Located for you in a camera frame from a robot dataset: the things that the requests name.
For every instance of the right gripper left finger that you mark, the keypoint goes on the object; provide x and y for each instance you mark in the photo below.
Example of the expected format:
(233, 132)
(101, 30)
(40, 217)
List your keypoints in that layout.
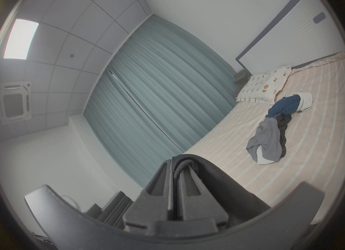
(151, 203)

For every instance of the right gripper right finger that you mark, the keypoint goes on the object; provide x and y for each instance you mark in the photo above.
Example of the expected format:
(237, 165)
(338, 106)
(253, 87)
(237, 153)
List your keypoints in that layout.
(199, 205)

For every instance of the black trousers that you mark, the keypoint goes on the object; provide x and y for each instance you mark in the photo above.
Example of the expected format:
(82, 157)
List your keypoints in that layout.
(229, 186)

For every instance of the pile of clothes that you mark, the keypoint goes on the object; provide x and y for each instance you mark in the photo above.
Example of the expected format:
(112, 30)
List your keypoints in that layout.
(266, 138)

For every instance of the bed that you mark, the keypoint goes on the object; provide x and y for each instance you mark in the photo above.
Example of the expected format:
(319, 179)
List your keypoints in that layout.
(296, 146)

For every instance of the blue-green curtain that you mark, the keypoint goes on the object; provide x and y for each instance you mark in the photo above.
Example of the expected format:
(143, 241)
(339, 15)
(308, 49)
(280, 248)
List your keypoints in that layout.
(175, 81)
(129, 135)

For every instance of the grey bedside table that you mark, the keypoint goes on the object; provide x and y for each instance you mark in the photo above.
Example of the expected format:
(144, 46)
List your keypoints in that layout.
(241, 78)

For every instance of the white printed pillow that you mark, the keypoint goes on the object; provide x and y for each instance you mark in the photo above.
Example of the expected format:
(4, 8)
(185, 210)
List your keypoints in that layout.
(264, 87)

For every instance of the ceiling air vent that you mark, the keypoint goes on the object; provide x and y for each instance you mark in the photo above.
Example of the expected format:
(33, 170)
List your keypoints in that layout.
(16, 103)

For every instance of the ceiling light panel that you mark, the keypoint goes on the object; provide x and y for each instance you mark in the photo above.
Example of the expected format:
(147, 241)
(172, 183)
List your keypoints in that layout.
(20, 39)

